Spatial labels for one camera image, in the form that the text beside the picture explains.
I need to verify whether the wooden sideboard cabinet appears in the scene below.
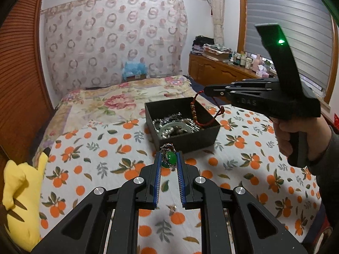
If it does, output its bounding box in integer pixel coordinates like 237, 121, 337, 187
189, 53, 279, 88

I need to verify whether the group of cosmetic bottles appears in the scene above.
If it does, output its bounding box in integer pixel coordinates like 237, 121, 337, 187
230, 51, 254, 70

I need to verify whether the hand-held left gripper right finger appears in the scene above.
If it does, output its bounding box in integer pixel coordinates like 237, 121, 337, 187
176, 151, 309, 254

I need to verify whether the yellow plush toy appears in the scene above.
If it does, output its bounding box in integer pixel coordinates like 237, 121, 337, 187
2, 147, 52, 252

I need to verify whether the blue plastic bag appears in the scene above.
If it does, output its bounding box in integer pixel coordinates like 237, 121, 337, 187
122, 61, 148, 80

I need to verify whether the orange fruit print cloth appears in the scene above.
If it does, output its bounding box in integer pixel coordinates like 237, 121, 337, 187
37, 103, 326, 254

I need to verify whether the red cord bead bracelet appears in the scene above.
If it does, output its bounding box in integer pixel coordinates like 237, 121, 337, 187
189, 90, 225, 127

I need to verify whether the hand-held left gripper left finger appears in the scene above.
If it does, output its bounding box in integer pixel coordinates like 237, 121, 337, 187
32, 151, 163, 254

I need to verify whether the brown cardboard box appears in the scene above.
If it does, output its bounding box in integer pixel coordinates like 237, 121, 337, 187
126, 74, 147, 83

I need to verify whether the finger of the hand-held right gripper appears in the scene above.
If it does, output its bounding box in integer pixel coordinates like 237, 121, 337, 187
230, 79, 278, 88
204, 84, 277, 99

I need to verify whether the stack of patterned folded cloths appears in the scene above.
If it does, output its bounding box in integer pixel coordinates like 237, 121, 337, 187
203, 44, 232, 62

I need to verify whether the brown louvred wardrobe door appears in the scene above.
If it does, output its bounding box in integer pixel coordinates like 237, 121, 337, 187
0, 0, 57, 164

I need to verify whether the black cardboard box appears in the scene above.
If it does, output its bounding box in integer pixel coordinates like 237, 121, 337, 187
144, 97, 221, 154

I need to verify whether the person's right hand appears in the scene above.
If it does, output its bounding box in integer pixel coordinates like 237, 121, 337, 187
273, 115, 333, 162

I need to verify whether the stack of dark clothes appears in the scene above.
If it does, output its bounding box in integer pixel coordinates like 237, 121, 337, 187
193, 35, 215, 55

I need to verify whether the green pendant necklace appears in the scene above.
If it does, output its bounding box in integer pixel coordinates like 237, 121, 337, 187
160, 143, 178, 172

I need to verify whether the pink tissue box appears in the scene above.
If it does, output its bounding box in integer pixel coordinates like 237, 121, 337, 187
256, 65, 271, 79

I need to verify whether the ring pattern wall curtain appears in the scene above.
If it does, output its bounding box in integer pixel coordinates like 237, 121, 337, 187
41, 0, 189, 97

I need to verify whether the tied beige window curtain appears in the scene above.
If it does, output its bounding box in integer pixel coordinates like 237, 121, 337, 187
209, 0, 226, 46

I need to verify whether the person's right forearm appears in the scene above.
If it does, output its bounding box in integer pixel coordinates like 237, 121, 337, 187
307, 126, 339, 229

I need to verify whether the floral bedspread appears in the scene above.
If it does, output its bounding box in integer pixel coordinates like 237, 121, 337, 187
33, 75, 212, 164

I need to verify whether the dark blue bed sheet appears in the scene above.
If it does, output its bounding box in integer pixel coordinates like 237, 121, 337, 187
185, 75, 231, 105

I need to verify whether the pile of mixed jewelry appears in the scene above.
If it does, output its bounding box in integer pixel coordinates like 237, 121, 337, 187
152, 112, 206, 139

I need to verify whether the grey window blind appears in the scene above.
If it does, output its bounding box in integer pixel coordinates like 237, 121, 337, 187
244, 0, 335, 91

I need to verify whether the wooden window frame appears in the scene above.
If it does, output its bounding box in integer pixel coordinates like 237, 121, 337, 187
237, 0, 339, 108

